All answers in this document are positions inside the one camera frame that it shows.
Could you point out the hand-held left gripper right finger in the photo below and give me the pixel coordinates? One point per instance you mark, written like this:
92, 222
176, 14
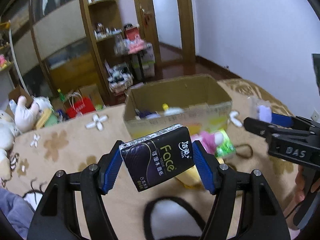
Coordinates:
203, 170

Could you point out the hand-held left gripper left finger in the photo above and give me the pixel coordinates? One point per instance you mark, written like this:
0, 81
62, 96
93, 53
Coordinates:
112, 167

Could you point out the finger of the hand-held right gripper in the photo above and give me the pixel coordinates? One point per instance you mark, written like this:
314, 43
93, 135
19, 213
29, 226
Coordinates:
281, 120
257, 126

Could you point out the small white purple plush toy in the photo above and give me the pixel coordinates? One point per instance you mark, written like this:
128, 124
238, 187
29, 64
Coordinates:
264, 112

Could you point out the black tissue pack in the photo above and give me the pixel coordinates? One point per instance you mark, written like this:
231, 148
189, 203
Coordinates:
155, 160

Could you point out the person's right forearm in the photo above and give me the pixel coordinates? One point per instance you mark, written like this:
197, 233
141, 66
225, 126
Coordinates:
293, 217

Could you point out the person's right hand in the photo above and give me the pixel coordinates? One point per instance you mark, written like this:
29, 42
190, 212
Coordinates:
299, 182

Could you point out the yellow plush toy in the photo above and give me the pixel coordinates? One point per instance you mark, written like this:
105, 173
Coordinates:
190, 177

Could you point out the black hair band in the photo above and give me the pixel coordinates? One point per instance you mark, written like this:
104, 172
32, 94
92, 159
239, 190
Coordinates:
243, 150

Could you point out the green tissue pack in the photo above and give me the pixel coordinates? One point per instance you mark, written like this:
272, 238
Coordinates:
225, 146

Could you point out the pink white plush toy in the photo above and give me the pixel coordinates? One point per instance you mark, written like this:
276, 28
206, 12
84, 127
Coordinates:
207, 137

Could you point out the white bottle with yellow cap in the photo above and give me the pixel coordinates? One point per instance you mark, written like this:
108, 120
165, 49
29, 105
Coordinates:
171, 110

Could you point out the red paper bag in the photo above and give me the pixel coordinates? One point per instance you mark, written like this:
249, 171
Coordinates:
80, 106

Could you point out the wicker basket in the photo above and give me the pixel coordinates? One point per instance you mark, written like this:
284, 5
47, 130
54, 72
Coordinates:
120, 83

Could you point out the green bottle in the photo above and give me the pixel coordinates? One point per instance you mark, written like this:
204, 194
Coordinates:
60, 94

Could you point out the white pink plush rabbit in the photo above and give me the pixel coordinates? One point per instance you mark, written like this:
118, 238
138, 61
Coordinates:
26, 113

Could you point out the person's purple clothing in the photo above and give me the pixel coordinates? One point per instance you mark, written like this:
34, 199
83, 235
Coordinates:
13, 210

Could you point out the cream plush bear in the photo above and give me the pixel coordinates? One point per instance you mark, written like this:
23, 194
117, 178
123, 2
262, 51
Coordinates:
6, 140

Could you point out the small brown cardboard box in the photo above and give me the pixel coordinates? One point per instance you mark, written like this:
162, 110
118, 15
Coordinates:
16, 95

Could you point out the wooden shelf cabinet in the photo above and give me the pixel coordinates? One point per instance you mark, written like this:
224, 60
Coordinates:
105, 42

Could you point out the wooden wardrobe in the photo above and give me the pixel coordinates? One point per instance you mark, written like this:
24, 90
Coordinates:
55, 42

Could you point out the wooden door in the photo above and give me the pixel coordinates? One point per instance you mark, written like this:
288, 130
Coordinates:
165, 17

